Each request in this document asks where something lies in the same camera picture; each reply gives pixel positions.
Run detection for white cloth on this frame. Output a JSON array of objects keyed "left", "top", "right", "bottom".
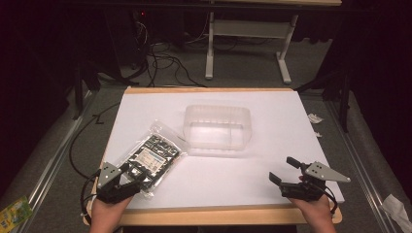
[{"left": 381, "top": 193, "right": 412, "bottom": 233}]

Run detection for white board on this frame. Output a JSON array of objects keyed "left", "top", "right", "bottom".
[{"left": 98, "top": 88, "right": 346, "bottom": 210}]

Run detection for black stand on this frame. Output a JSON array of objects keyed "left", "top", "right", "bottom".
[
  {"left": 71, "top": 61, "right": 102, "bottom": 120},
  {"left": 293, "top": 69, "right": 353, "bottom": 134}
]

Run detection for clear plastic bag black contents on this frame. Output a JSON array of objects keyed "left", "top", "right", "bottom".
[{"left": 115, "top": 118, "right": 189, "bottom": 199}]

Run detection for yellow green packet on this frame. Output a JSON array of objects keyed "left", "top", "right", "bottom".
[{"left": 0, "top": 195, "right": 34, "bottom": 233}]

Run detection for black cable on floor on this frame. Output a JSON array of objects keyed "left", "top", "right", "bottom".
[{"left": 68, "top": 102, "right": 121, "bottom": 181}]

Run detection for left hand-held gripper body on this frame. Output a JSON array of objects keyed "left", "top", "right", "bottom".
[{"left": 95, "top": 161, "right": 143, "bottom": 205}]

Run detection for person's right hand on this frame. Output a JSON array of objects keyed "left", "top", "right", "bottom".
[{"left": 289, "top": 193, "right": 335, "bottom": 227}]

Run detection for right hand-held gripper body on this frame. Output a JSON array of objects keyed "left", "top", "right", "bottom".
[{"left": 279, "top": 161, "right": 352, "bottom": 202}]

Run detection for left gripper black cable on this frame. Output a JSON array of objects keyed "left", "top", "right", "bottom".
[{"left": 80, "top": 169, "right": 102, "bottom": 218}]

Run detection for person's left hand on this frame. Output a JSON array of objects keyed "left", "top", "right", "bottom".
[{"left": 90, "top": 195, "right": 134, "bottom": 226}]

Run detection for crumpled white paper scrap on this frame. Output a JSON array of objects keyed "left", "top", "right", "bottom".
[{"left": 307, "top": 113, "right": 325, "bottom": 124}]

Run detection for bundle of black cables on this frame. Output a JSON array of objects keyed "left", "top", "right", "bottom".
[{"left": 130, "top": 11, "right": 208, "bottom": 88}]

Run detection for white desk frame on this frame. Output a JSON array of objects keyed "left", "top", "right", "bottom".
[{"left": 204, "top": 0, "right": 343, "bottom": 85}]

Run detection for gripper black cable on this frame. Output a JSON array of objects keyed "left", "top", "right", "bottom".
[
  {"left": 80, "top": 169, "right": 102, "bottom": 218},
  {"left": 322, "top": 184, "right": 339, "bottom": 216}
]

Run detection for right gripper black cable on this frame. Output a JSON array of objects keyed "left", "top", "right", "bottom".
[{"left": 322, "top": 184, "right": 339, "bottom": 216}]

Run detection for clear plastic container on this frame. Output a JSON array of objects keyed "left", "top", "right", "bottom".
[{"left": 182, "top": 104, "right": 252, "bottom": 151}]

